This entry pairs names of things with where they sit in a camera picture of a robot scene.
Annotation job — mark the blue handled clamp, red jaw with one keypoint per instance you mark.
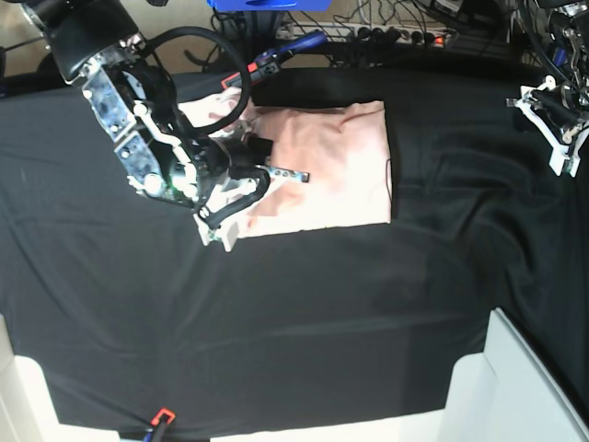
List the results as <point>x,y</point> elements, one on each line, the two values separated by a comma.
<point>269,63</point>

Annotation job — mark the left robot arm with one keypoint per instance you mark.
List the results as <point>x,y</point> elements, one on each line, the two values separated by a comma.
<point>565,54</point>

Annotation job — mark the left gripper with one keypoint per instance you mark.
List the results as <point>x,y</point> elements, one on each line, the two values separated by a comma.
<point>560,114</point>

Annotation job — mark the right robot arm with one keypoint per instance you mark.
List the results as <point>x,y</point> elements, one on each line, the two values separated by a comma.
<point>98,48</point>

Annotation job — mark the blue plastic box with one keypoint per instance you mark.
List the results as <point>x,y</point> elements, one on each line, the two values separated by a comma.
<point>269,5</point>

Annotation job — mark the black table cloth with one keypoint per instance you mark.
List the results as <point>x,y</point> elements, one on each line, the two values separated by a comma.
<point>126,311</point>

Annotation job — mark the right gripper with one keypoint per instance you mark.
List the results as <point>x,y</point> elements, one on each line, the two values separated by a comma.
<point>220,162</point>

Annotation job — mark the pink T-shirt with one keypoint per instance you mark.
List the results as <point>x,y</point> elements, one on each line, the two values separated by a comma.
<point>346,154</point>

